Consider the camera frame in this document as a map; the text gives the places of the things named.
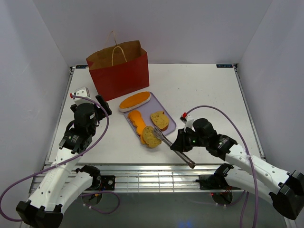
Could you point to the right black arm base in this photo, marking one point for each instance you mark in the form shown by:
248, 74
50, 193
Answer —
213, 182

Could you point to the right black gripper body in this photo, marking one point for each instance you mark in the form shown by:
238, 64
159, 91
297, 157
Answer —
195, 141

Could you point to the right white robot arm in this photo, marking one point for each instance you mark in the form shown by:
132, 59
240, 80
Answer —
283, 189

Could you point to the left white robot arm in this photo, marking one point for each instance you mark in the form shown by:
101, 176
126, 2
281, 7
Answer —
46, 206

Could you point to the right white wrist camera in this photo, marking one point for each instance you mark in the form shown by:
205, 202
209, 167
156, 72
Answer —
187, 120

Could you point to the brown bread slice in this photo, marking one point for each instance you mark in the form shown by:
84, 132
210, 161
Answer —
149, 138
160, 120

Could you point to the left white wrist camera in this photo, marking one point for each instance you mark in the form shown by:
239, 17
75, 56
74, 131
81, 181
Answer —
80, 92

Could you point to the metal kitchen tongs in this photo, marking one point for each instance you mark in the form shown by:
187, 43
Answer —
158, 134

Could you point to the aluminium front rail frame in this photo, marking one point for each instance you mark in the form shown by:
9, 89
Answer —
155, 178

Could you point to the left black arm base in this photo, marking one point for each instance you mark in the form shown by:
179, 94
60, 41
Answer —
107, 182

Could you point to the red paper bag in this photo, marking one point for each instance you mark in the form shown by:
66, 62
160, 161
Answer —
119, 69

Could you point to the lavender plastic tray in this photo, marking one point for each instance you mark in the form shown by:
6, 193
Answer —
152, 106

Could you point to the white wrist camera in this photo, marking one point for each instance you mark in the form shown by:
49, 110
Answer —
80, 92
187, 120

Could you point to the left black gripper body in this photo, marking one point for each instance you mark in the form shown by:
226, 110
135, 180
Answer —
99, 116

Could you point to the wavy orange bread piece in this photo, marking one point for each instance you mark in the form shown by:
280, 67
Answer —
138, 122

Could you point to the long orange bread loaf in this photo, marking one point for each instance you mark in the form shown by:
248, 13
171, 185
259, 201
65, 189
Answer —
134, 101

